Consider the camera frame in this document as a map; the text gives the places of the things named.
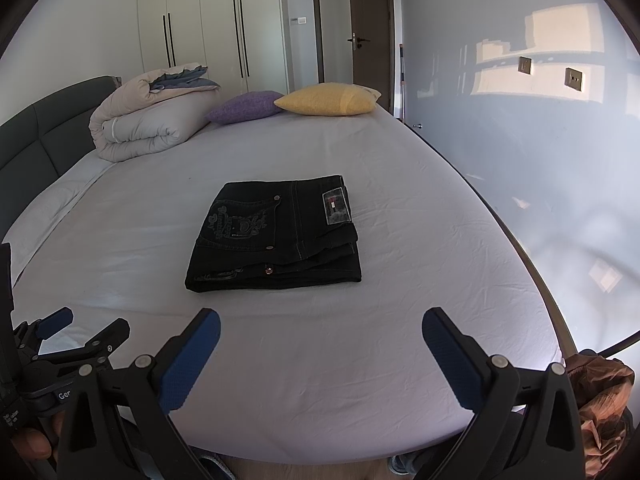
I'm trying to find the folded beige duvet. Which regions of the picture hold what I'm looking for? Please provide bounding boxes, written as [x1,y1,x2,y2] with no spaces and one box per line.
[89,63,222,163]

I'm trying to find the black cable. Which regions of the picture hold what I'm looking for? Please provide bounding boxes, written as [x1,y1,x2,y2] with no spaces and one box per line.
[595,330,640,359]

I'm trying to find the yellow pillow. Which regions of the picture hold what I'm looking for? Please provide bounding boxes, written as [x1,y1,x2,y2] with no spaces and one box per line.
[274,82,382,117]

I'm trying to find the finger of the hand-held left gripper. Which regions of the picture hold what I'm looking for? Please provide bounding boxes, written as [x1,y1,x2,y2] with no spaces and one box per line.
[30,317,132,376]
[12,306,75,356]

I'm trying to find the black denim pants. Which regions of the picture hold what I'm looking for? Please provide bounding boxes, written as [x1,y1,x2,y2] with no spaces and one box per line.
[185,175,363,292]

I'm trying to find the brown crinkled cloth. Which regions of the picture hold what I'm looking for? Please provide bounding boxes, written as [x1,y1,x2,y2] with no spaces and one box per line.
[567,352,636,480]

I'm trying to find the cream wardrobe with black handles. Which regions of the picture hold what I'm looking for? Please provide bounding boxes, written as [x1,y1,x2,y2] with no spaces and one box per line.
[137,0,293,98]

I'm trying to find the dark grey padded headboard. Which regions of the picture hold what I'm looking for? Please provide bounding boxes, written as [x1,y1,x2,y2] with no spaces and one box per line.
[0,76,123,241]

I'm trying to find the brown door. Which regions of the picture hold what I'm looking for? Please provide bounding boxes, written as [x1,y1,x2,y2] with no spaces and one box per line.
[346,0,397,111]

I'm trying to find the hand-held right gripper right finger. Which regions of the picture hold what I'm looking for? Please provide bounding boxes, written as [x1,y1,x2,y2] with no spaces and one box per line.
[421,306,587,480]

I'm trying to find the person's left hand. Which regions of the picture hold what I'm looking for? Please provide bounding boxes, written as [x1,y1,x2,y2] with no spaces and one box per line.
[10,407,68,463]

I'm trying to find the bed with white sheet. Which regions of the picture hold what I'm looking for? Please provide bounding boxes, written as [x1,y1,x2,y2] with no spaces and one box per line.
[0,105,576,461]

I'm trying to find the purple pillow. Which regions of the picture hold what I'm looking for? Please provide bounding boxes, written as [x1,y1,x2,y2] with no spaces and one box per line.
[206,91,286,126]

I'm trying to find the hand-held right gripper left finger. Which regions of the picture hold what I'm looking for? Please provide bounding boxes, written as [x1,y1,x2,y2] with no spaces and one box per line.
[55,307,222,480]

